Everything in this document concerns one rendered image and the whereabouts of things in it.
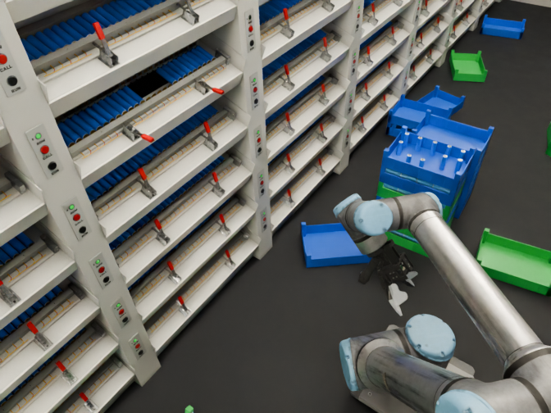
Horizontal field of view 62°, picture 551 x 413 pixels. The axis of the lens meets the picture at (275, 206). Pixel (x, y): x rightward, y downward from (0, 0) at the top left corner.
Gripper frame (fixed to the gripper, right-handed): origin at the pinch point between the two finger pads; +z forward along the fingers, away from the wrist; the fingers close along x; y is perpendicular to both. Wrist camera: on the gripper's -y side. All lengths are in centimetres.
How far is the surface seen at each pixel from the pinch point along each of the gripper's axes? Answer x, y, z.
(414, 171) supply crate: 54, 2, -23
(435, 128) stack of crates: 103, 2, -25
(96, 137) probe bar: -42, -19, -88
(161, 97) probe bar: -20, -14, -90
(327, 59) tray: 64, -6, -78
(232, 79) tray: 3, -8, -85
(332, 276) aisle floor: 35, -46, -2
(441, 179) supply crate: 53, 10, -16
